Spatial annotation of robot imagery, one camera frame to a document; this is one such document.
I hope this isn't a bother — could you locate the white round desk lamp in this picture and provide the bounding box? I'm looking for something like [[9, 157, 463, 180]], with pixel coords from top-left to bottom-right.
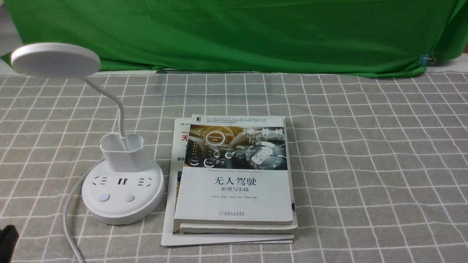
[[11, 43, 165, 226]]

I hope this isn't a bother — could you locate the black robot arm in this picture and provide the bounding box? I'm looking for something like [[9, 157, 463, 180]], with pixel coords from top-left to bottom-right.
[[0, 225, 19, 263]]

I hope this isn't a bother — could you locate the white self-driving book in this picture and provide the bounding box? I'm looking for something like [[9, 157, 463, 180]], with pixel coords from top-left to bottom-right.
[[174, 114, 294, 225]]

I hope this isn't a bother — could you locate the middle white book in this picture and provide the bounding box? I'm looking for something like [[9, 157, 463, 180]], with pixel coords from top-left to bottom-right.
[[179, 118, 298, 234]]

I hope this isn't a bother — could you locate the bottom thin magazine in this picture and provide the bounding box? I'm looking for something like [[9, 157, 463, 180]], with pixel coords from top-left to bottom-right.
[[161, 118, 294, 247]]

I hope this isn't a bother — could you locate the grey checkered tablecloth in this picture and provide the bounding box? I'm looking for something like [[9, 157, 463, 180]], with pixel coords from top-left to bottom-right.
[[0, 73, 468, 263]]

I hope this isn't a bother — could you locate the green backdrop cloth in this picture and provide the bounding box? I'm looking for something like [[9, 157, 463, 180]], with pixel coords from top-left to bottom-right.
[[5, 0, 467, 77]]

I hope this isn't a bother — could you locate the blue binder clip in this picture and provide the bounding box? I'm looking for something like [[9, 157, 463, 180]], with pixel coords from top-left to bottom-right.
[[418, 53, 437, 67]]

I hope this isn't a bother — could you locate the white lamp power cable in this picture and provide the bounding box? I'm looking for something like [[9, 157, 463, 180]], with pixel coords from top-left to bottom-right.
[[63, 158, 106, 263]]

